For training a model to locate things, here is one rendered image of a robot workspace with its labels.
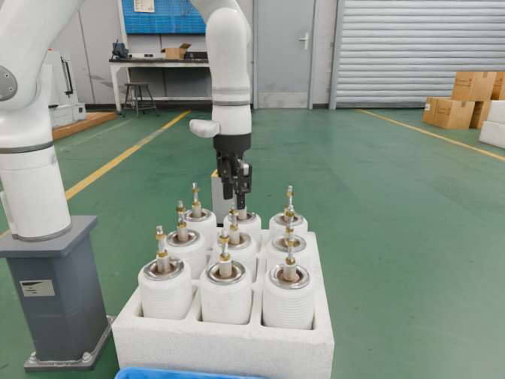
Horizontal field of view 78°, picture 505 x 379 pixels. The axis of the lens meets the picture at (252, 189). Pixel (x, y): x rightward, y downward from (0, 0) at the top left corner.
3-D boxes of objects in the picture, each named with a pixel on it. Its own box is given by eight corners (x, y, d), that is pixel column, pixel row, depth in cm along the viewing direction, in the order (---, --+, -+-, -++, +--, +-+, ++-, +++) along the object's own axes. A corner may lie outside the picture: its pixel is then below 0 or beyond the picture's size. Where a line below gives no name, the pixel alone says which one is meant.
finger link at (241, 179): (237, 164, 57) (234, 190, 60) (240, 168, 56) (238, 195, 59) (250, 162, 58) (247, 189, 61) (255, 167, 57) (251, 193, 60)
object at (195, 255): (164, 318, 72) (156, 250, 66) (172, 291, 81) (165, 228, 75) (207, 316, 73) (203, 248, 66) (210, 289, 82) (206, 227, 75)
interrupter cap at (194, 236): (162, 248, 67) (162, 245, 67) (169, 231, 74) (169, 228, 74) (198, 247, 67) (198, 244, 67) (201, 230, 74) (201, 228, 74)
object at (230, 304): (240, 374, 59) (238, 295, 53) (195, 357, 62) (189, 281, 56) (258, 336, 67) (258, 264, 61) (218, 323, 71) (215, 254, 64)
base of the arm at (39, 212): (7, 242, 59) (-22, 153, 53) (37, 220, 68) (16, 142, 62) (56, 242, 59) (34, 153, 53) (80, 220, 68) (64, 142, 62)
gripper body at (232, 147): (258, 129, 58) (258, 177, 62) (241, 123, 66) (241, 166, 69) (220, 133, 55) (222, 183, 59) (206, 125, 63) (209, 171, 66)
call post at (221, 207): (215, 267, 103) (210, 177, 92) (219, 255, 109) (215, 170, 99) (236, 268, 102) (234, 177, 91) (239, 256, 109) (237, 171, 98)
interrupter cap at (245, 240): (211, 247, 67) (211, 244, 67) (225, 231, 74) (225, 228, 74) (244, 253, 65) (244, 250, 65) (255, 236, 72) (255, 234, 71)
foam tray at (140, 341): (125, 397, 62) (110, 325, 56) (184, 276, 98) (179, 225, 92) (325, 417, 58) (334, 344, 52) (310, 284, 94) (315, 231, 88)
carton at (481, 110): (498, 128, 348) (506, 101, 338) (477, 128, 348) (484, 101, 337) (479, 125, 376) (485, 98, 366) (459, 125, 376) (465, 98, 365)
